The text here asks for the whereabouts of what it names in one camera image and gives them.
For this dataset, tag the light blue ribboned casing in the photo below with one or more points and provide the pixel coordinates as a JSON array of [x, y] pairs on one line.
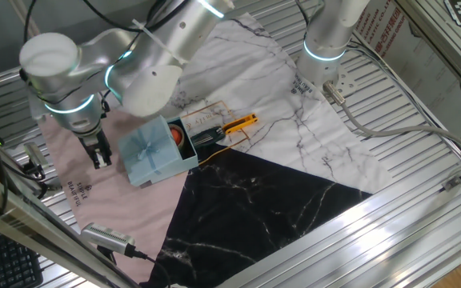
[[147, 151]]

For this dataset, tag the black keyboard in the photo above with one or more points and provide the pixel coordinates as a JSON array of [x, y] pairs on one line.
[[6, 264]]

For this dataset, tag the light blue inner gift box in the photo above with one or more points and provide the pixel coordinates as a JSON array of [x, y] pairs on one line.
[[191, 161]]

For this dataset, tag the black camera ball mount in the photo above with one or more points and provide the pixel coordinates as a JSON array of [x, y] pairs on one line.
[[48, 186]]

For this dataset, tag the grey metal rod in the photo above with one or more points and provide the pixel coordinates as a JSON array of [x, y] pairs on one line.
[[22, 16]]

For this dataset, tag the marble pink black tablecloth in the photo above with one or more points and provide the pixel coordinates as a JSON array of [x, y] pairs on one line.
[[254, 200]]

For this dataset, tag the aluminium frame beam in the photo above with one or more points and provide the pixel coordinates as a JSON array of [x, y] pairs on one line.
[[14, 216]]

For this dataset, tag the yellow folding hex key set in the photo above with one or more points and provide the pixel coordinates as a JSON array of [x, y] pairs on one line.
[[239, 123]]

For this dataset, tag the small grey camera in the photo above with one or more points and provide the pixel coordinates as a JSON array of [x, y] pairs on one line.
[[35, 154]]

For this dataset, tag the cardboard box with red print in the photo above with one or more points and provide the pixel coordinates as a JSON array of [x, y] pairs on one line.
[[426, 72]]

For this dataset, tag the silver depth camera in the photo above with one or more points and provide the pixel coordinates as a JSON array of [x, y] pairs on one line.
[[106, 237]]

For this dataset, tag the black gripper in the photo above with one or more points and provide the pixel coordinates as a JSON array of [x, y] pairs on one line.
[[96, 144]]

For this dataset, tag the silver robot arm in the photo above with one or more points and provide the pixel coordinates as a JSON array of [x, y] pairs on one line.
[[154, 60]]

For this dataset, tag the small metal corner bracket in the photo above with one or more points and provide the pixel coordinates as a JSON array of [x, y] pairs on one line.
[[452, 183]]

